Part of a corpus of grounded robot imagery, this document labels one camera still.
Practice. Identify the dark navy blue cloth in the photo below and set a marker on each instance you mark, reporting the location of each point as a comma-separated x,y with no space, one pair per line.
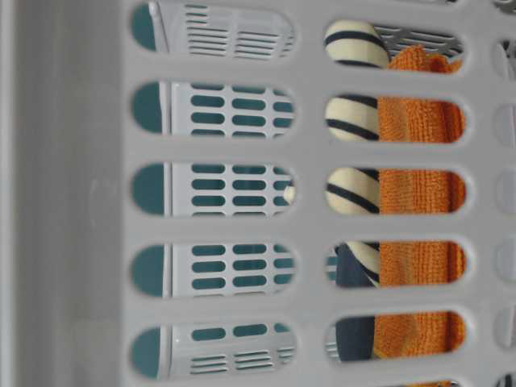
354,335

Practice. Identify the cream navy striped cloth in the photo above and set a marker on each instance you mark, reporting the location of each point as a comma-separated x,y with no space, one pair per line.
355,118

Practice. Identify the orange microfiber cloth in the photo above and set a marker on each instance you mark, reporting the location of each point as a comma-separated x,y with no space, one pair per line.
420,192

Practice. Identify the white plastic shopping basket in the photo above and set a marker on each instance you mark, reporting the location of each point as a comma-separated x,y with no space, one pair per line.
70,229

